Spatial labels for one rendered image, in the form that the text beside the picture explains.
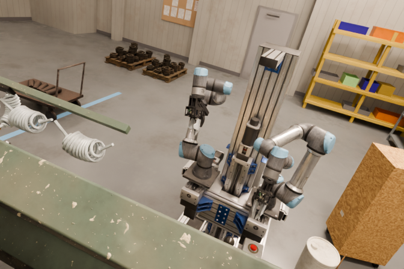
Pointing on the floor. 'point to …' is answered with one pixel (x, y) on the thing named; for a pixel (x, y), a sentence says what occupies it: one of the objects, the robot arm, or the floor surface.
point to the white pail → (318, 255)
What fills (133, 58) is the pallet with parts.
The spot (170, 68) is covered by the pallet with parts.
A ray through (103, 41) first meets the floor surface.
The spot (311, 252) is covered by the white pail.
